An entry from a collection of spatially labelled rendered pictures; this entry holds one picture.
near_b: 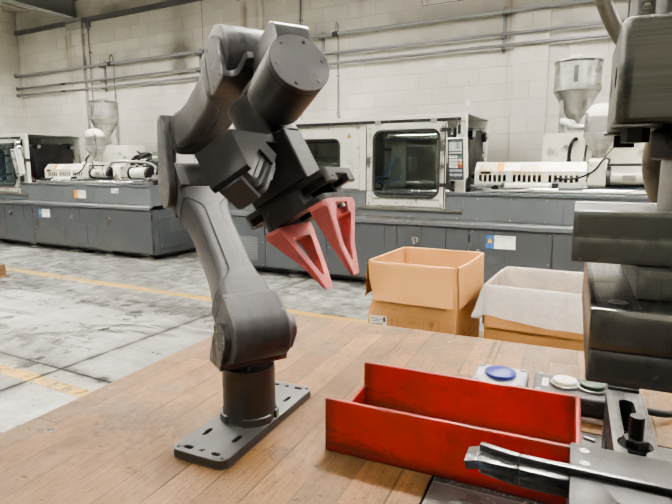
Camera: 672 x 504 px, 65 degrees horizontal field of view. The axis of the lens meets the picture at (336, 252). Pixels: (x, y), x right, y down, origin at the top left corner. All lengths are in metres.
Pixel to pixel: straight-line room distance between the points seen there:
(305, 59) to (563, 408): 0.45
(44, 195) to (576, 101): 7.06
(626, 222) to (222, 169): 0.30
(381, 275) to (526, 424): 2.13
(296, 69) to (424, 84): 6.76
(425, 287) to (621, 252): 2.37
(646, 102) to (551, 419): 0.43
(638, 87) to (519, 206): 4.57
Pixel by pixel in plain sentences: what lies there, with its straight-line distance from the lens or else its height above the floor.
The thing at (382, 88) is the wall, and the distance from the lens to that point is 7.42.
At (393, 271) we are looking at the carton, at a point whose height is 0.68.
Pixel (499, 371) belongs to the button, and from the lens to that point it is 0.74.
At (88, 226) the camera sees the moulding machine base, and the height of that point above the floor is 0.39.
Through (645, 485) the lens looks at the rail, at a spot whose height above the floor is 0.99.
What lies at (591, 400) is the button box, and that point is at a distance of 0.72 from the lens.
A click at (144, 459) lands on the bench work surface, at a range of 0.63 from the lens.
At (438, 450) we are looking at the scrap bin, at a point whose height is 0.93.
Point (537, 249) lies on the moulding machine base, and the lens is 4.87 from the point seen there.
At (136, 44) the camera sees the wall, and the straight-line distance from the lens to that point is 10.28.
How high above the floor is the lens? 1.20
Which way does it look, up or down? 9 degrees down
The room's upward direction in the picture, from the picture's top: straight up
